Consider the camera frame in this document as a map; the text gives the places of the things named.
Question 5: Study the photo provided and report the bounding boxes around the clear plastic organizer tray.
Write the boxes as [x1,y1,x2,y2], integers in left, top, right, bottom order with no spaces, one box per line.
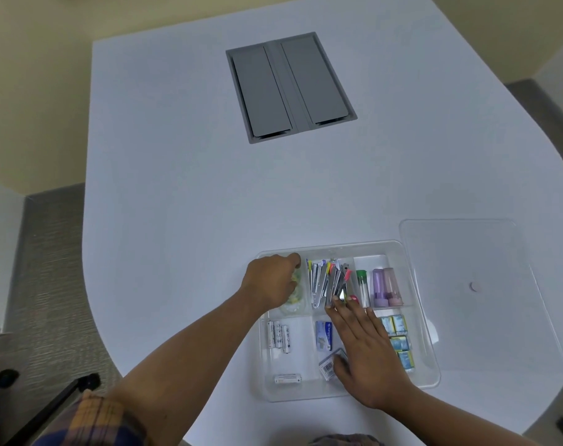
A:
[251,240,441,403]

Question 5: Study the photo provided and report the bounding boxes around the plaid shirt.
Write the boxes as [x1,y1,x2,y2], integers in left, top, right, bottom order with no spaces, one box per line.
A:
[33,390,385,446]

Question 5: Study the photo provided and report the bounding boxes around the purple plastic tube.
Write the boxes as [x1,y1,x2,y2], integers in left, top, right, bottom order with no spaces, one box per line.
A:
[372,268,389,308]

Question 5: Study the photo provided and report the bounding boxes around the blue staple box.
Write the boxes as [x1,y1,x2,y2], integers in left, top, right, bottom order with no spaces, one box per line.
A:
[316,320,333,352]

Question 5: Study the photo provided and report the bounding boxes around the clear bag of yellow items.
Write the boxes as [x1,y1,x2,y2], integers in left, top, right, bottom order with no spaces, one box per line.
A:
[279,269,306,315]

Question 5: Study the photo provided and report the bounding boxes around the pink plastic tube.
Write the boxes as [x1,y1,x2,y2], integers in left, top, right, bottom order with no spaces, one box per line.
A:
[384,267,404,307]

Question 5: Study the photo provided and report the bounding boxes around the clear plastic tray lid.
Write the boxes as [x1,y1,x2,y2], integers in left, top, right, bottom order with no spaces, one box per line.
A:
[399,219,563,373]

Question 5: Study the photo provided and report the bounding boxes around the green-capped clear tube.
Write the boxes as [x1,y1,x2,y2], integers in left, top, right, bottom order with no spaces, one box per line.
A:
[356,269,371,309]

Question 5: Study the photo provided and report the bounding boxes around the grey table cable hatch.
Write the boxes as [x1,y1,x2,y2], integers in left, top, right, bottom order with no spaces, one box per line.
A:
[225,32,358,145]

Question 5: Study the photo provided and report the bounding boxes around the person's left forearm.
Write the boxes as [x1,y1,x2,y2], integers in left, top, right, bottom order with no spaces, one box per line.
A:
[107,289,264,446]

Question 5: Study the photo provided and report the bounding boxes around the black office chair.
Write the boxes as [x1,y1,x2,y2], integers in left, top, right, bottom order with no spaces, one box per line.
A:
[0,369,102,446]

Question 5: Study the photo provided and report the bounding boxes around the person's right forearm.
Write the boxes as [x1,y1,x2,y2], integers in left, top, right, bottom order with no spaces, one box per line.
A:
[380,386,540,446]

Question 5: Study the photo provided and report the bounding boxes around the person's right hand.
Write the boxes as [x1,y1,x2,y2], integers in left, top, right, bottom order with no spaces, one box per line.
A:
[324,296,415,410]

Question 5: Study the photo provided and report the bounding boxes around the pile of silver nail clippers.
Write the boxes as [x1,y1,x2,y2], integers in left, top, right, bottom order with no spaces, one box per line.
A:
[306,258,354,310]

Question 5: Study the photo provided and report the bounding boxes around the white barcode staple box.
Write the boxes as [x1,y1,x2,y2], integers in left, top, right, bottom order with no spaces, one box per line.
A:
[318,348,348,382]

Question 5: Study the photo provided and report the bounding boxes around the person's left hand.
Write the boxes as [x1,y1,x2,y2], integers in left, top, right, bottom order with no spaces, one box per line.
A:
[239,252,303,315]

